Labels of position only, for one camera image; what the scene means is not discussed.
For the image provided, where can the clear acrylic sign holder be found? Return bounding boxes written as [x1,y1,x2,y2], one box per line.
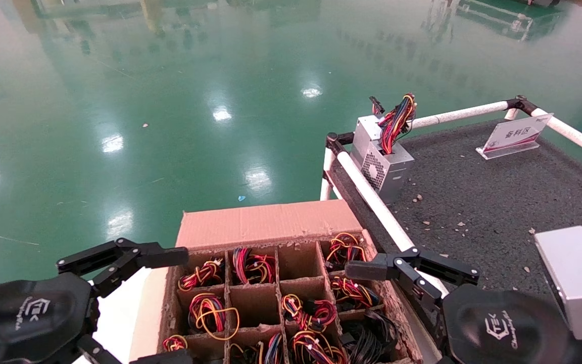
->
[475,113,554,160]

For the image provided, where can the grey power supply unit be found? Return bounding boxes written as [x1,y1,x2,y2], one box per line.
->
[363,94,417,204]

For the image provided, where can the power supply yellow looped cables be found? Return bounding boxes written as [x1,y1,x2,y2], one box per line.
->
[188,293,241,341]

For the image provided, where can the power supply red yellow cables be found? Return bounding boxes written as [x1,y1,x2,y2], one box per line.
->
[325,233,368,269]
[162,335,189,352]
[291,331,347,364]
[282,294,338,333]
[330,276,378,310]
[178,258,224,292]

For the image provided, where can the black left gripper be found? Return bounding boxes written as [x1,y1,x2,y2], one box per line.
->
[0,238,193,364]

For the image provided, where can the white pipe table frame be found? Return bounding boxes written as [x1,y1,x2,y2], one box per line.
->
[320,95,582,299]

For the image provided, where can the silver power supply black connector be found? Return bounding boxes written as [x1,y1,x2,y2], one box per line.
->
[351,96,385,165]

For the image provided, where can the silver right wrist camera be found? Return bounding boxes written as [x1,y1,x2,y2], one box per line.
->
[533,225,582,340]

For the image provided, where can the power supply red black cables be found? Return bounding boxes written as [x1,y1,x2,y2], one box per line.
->
[233,247,277,285]

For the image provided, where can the power supply blue yellow cables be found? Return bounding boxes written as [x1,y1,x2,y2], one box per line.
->
[230,333,285,364]

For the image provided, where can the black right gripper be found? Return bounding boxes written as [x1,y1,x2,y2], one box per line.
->
[344,247,577,364]

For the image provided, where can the cardboard box with dividers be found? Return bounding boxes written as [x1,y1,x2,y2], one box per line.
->
[129,200,425,364]

